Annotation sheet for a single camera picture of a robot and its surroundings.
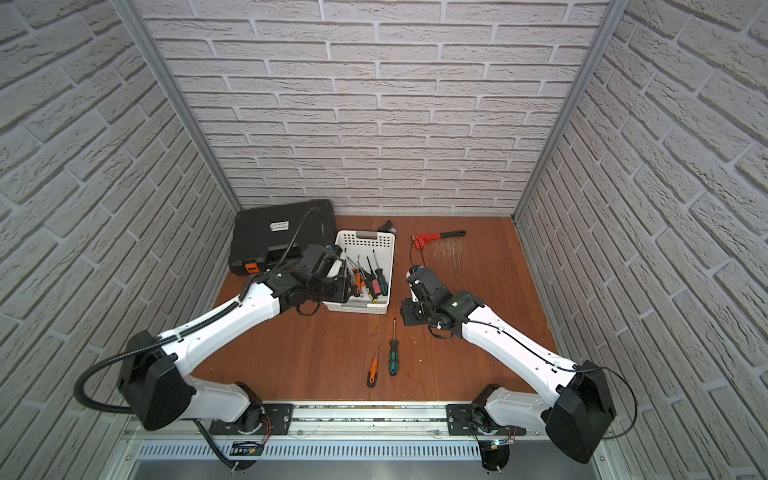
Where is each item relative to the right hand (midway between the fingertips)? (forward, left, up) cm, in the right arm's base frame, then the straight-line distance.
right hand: (407, 310), depth 79 cm
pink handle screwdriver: (+14, +8, -10) cm, 19 cm away
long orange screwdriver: (+18, +14, -10) cm, 25 cm away
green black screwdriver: (-9, +4, -12) cm, 16 cm away
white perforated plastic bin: (+26, +11, -11) cm, 30 cm away
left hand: (+7, +15, +2) cm, 16 cm away
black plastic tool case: (+38, +48, -9) cm, 62 cm away
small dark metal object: (+41, +2, -12) cm, 43 cm away
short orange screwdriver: (-13, +11, -12) cm, 21 cm away
